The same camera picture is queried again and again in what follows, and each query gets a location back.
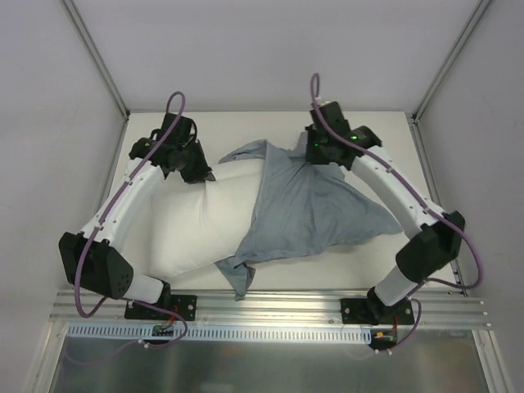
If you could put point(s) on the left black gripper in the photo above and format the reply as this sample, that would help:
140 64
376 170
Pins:
196 173

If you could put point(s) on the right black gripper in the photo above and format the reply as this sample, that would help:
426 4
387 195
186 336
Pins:
321 153

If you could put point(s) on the white pillow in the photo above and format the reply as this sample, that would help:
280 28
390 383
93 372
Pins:
196 225

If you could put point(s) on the grey-blue pillowcase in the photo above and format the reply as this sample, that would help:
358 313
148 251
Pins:
300 210

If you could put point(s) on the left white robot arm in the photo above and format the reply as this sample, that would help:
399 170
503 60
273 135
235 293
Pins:
92 257

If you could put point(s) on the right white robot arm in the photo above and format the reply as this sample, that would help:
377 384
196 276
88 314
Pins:
433 235

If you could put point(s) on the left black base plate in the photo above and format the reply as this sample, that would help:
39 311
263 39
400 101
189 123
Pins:
185 306

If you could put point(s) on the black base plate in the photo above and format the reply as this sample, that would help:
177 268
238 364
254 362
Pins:
185 306
361 311

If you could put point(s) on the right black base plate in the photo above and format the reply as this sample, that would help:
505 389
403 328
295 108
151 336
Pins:
361 311

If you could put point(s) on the left aluminium frame post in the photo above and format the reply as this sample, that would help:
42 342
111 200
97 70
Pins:
85 37

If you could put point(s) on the aluminium mounting rail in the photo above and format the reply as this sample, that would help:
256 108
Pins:
441 309

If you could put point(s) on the white slotted cable duct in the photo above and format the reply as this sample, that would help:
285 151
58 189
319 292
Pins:
150 332

